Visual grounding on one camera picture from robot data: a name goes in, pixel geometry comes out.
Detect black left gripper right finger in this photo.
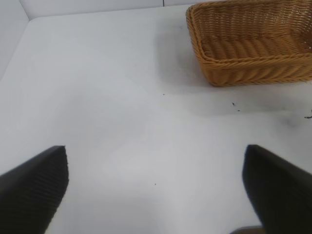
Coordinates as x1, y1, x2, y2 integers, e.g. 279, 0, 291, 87
242, 144, 312, 234

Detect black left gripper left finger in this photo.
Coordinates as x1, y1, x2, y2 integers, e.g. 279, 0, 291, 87
0, 145, 70, 234

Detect brown wicker basket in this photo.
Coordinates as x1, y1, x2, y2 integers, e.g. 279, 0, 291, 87
186, 0, 312, 87

